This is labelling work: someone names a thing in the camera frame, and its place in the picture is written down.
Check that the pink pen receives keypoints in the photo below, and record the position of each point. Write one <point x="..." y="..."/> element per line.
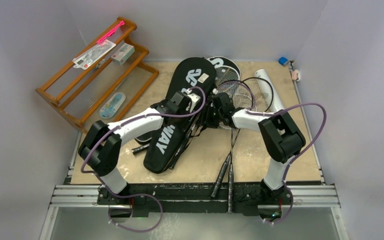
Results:
<point x="110" y="32"/>

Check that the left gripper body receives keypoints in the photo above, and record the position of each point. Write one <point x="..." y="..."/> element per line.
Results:
<point x="187" y="108"/>

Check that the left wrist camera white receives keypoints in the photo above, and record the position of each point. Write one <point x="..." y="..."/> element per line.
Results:
<point x="194" y="99"/>

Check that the blue toothbrush blister pack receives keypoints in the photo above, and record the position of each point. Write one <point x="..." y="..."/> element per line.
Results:
<point x="109" y="109"/>

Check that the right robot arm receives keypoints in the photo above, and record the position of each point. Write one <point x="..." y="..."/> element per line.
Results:
<point x="282" y="138"/>

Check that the wooden tiered shelf rack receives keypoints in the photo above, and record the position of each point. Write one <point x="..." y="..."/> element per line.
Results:
<point x="78" y="95"/>

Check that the black racket under bag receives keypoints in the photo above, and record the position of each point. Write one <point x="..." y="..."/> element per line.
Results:
<point x="140" y="149"/>

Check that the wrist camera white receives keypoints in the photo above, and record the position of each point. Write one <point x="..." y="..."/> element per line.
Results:
<point x="194" y="99"/>
<point x="215" y="91"/>

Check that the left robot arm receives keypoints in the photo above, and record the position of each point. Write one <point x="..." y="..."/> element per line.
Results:
<point x="101" y="146"/>

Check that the pink white small object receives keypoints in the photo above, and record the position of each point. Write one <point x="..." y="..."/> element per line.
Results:
<point x="295" y="75"/>

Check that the white packaged card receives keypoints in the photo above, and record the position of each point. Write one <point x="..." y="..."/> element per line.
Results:
<point x="89" y="57"/>

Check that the black badminton racket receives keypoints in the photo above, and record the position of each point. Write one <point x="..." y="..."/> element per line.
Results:
<point x="261" y="102"/>

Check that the small teal white box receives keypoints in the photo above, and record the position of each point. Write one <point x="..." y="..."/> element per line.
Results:
<point x="123" y="54"/>

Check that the white shuttlecock tube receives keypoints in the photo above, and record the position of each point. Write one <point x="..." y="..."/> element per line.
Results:
<point x="268" y="87"/>

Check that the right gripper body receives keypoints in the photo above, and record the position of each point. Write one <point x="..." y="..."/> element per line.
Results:
<point x="212" y="117"/>

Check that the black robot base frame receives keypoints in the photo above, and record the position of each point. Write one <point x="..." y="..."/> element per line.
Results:
<point x="194" y="198"/>

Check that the blue small object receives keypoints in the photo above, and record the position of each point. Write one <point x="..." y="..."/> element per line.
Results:
<point x="283" y="61"/>

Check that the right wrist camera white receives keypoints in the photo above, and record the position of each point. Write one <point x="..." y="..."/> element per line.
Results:
<point x="215" y="91"/>

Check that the black racket bag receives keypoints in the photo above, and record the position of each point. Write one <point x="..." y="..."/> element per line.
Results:
<point x="169" y="142"/>
<point x="217" y="61"/>

